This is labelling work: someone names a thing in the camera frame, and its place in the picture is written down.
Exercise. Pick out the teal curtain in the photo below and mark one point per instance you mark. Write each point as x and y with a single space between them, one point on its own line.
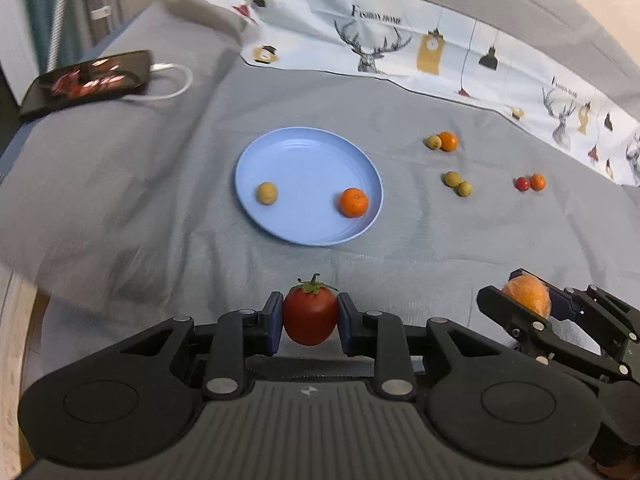
42 10

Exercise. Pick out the light blue plate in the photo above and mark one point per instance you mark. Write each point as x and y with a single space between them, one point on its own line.
310 185

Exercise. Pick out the red tomato with green stem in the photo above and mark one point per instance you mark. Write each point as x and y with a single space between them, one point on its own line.
310 314

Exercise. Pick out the small red cherry tomato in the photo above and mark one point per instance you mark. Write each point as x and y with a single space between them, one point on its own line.
522 183

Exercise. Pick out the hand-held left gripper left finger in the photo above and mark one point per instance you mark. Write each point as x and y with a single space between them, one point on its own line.
273 322

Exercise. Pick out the orange mandarin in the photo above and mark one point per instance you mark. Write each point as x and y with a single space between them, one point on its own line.
527 297

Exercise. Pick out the black smartphone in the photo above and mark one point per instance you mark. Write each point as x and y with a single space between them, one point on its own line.
85 82

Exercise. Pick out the large orange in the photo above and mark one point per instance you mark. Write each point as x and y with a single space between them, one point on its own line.
354 202

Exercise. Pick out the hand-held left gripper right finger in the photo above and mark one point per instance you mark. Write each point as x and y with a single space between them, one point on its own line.
346 322

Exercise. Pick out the small yellow-green round fruit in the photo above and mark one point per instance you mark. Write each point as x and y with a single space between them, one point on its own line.
433 142
465 189
452 179

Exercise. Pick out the white printed blanket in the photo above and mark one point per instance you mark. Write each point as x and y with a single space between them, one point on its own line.
310 35

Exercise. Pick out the large yellow-green round fruit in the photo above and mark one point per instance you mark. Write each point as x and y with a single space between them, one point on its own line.
267 193

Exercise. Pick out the grey blanket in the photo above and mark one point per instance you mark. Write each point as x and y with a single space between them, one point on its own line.
150 185

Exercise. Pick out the small orange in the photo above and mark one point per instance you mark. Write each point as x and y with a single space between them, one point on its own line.
538 181
448 141

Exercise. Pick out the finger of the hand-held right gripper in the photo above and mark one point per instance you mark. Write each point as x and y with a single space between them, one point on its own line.
600 310
515 317

